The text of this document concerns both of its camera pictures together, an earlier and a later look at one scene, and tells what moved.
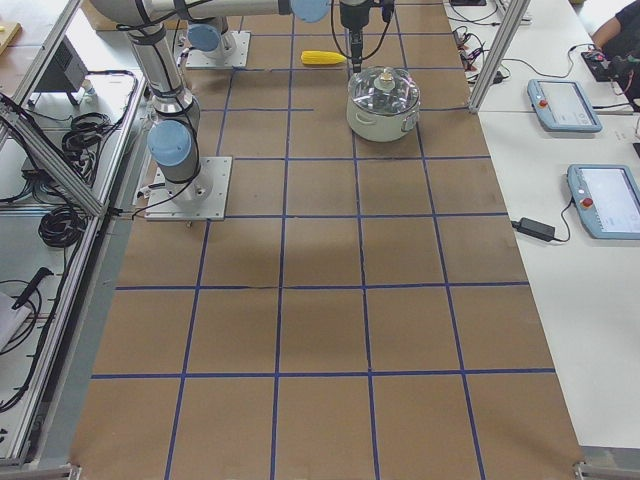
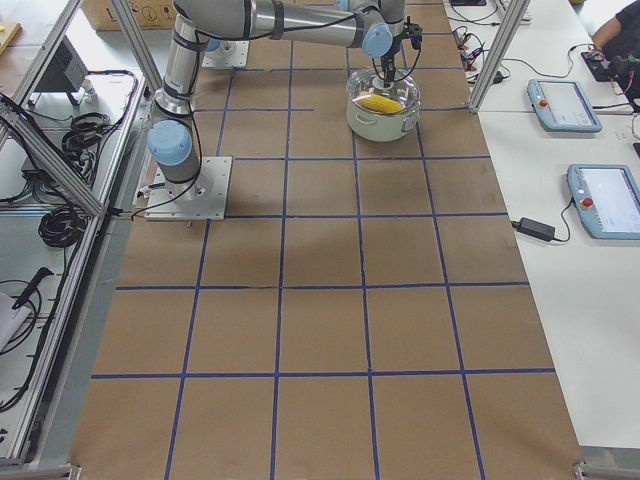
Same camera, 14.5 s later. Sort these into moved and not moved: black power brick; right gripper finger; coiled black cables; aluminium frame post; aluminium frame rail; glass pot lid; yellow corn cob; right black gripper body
Moved: right gripper finger; yellow corn cob; right black gripper body
Not moved: black power brick; aluminium frame post; glass pot lid; coiled black cables; aluminium frame rail
